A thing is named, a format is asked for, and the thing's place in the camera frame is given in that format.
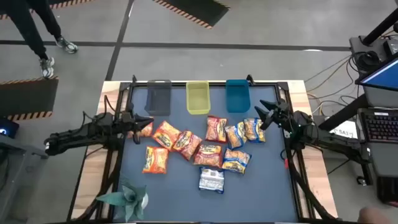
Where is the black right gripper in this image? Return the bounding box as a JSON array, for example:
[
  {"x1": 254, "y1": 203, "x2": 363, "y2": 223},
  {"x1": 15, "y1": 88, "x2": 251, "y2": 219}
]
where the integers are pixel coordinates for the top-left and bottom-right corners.
[{"x1": 254, "y1": 98, "x2": 295, "y2": 133}]

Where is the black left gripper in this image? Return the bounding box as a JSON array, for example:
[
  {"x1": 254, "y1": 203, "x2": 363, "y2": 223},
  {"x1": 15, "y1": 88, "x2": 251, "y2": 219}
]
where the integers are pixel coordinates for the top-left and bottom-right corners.
[{"x1": 119, "y1": 110, "x2": 155, "y2": 144}]

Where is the orange Maruchan ramen pack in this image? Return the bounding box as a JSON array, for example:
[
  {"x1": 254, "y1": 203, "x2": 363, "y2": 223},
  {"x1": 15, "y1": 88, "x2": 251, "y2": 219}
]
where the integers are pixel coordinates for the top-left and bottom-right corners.
[
  {"x1": 142, "y1": 146, "x2": 170, "y2": 175},
  {"x1": 151, "y1": 120, "x2": 182, "y2": 152},
  {"x1": 127, "y1": 121, "x2": 154, "y2": 139}
]

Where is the blue yellow Maruchan ramen pack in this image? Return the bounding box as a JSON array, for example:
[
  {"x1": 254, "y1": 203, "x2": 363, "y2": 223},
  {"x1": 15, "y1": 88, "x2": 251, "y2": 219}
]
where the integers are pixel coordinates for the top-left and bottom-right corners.
[
  {"x1": 221, "y1": 147, "x2": 252, "y2": 175},
  {"x1": 224, "y1": 121, "x2": 248, "y2": 150},
  {"x1": 243, "y1": 118, "x2": 267, "y2": 144}
]

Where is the blue plastic bin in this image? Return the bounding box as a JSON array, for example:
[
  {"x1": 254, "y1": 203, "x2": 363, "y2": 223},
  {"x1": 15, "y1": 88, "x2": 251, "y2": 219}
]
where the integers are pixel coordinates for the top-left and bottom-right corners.
[{"x1": 225, "y1": 79, "x2": 251, "y2": 113}]

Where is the red Maruchan ramen pack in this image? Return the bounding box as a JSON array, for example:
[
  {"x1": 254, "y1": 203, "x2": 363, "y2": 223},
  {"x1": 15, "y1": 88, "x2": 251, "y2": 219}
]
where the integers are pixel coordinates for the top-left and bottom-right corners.
[
  {"x1": 205, "y1": 115, "x2": 228, "y2": 144},
  {"x1": 193, "y1": 144, "x2": 224, "y2": 169},
  {"x1": 172, "y1": 130, "x2": 203, "y2": 161}
]

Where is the silver blue Maruchan ramen pack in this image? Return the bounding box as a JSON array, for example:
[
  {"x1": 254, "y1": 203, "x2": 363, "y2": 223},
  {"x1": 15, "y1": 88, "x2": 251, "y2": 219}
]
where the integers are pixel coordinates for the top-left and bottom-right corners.
[{"x1": 198, "y1": 167, "x2": 225, "y2": 195}]

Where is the grey plastic bin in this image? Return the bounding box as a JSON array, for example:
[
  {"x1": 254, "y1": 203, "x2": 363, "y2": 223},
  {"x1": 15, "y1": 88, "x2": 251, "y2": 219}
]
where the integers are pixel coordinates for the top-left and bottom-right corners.
[{"x1": 144, "y1": 79, "x2": 172, "y2": 116}]

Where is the yellow plastic bin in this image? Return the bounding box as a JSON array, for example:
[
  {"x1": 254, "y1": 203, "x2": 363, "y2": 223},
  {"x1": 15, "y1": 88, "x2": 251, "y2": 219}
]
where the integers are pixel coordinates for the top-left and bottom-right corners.
[{"x1": 185, "y1": 81, "x2": 211, "y2": 115}]

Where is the black diagonal cart strut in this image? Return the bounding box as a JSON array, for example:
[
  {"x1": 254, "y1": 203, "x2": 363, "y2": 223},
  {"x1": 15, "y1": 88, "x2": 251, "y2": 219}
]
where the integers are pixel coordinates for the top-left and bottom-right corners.
[{"x1": 317, "y1": 93, "x2": 369, "y2": 131}]

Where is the green artificial succulent plant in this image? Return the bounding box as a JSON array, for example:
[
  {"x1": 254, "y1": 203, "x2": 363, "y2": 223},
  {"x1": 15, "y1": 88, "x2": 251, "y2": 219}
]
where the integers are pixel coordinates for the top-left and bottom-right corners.
[{"x1": 95, "y1": 177, "x2": 149, "y2": 223}]

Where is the white paper label sheet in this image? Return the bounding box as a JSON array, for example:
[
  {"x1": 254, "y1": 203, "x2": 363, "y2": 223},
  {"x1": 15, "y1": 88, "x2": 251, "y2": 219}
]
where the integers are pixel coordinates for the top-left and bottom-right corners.
[{"x1": 328, "y1": 119, "x2": 359, "y2": 140}]

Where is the blue table mat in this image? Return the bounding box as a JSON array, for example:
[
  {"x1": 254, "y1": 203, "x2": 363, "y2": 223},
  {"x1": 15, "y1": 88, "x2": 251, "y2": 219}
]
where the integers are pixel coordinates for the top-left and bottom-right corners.
[{"x1": 113, "y1": 85, "x2": 299, "y2": 223}]

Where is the person's shoe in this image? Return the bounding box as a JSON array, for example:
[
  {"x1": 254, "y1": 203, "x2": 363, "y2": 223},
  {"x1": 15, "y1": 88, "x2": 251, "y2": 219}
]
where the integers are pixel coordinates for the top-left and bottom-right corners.
[
  {"x1": 39, "y1": 56, "x2": 55, "y2": 79},
  {"x1": 55, "y1": 36, "x2": 78, "y2": 54}
]

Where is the grey stand base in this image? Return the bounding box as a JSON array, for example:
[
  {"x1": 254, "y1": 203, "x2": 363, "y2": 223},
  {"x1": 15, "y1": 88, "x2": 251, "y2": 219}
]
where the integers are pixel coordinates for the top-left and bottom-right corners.
[{"x1": 349, "y1": 35, "x2": 398, "y2": 63}]

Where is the laptop computer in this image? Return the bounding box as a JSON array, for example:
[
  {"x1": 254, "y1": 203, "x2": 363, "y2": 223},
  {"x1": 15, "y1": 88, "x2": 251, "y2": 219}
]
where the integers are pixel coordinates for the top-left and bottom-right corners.
[{"x1": 357, "y1": 83, "x2": 398, "y2": 180}]

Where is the black keyboard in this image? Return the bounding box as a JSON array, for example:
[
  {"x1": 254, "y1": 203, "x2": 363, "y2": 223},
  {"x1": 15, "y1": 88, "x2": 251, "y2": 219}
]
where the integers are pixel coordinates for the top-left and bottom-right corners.
[{"x1": 357, "y1": 107, "x2": 398, "y2": 144}]

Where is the black hazard-striped floor mat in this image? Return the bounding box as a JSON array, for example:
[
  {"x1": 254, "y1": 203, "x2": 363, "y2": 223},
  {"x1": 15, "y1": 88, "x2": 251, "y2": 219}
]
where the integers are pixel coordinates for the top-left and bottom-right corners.
[
  {"x1": 151, "y1": 0, "x2": 231, "y2": 30},
  {"x1": 0, "y1": 0, "x2": 94, "y2": 20},
  {"x1": 0, "y1": 76, "x2": 60, "y2": 121}
]

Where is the monitor with blue screen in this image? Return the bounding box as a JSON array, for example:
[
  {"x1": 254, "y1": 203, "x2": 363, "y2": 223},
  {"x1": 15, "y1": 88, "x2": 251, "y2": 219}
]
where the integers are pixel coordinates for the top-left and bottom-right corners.
[{"x1": 355, "y1": 57, "x2": 398, "y2": 93}]

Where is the black device with blue light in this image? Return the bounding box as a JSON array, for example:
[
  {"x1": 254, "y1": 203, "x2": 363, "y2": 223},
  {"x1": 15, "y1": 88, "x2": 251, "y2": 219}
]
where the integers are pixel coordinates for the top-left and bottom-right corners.
[{"x1": 0, "y1": 117, "x2": 20, "y2": 139}]

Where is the grey utility cart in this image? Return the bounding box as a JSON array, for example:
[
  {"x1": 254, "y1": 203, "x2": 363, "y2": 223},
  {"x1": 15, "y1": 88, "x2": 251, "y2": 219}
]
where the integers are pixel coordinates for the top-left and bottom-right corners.
[{"x1": 0, "y1": 133, "x2": 50, "y2": 224}]

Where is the black stand pole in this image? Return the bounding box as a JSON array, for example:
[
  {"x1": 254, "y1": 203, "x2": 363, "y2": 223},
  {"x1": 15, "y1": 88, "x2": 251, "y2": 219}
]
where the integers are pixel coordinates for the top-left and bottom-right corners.
[{"x1": 362, "y1": 7, "x2": 398, "y2": 47}]

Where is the person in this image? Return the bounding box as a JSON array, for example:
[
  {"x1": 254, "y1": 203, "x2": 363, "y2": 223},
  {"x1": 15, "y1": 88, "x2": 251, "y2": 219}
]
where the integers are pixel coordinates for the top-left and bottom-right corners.
[{"x1": 0, "y1": 0, "x2": 63, "y2": 62}]

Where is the person's hand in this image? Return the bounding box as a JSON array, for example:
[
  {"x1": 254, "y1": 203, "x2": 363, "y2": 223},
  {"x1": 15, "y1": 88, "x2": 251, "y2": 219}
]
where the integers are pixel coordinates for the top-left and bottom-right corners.
[{"x1": 357, "y1": 207, "x2": 393, "y2": 224}]

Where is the black aluminium table frame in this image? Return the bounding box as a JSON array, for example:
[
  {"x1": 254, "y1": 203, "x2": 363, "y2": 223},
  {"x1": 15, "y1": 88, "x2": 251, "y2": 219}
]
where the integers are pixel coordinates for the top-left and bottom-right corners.
[{"x1": 67, "y1": 74, "x2": 338, "y2": 224}]

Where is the yellow floor cable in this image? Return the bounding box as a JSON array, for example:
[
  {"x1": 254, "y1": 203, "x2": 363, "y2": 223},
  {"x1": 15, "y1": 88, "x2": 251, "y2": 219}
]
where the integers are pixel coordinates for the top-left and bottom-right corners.
[{"x1": 306, "y1": 58, "x2": 351, "y2": 93}]

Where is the black floor cable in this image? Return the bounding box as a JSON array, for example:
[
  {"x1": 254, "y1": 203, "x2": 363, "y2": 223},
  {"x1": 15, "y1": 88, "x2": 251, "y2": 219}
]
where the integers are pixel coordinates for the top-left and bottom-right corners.
[{"x1": 303, "y1": 54, "x2": 358, "y2": 85}]

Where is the coiled black cable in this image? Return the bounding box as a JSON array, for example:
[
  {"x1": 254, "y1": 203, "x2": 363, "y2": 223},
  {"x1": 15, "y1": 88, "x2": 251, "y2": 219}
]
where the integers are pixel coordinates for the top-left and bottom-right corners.
[{"x1": 353, "y1": 50, "x2": 379, "y2": 72}]

